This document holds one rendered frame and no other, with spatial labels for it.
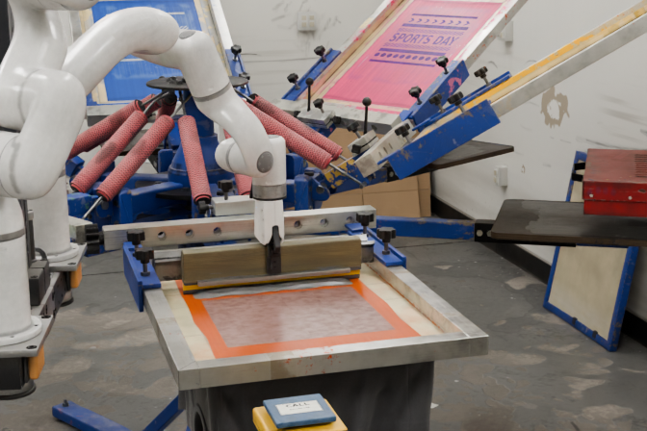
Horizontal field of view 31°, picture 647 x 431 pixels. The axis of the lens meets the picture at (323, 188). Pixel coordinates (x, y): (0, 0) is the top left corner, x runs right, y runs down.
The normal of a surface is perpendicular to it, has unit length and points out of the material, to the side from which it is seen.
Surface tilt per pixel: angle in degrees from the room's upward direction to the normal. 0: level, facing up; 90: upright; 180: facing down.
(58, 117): 85
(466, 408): 0
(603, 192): 90
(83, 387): 0
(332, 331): 0
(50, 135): 84
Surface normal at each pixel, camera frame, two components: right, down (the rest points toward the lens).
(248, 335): -0.01, -0.98
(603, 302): -0.95, -0.14
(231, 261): 0.27, 0.26
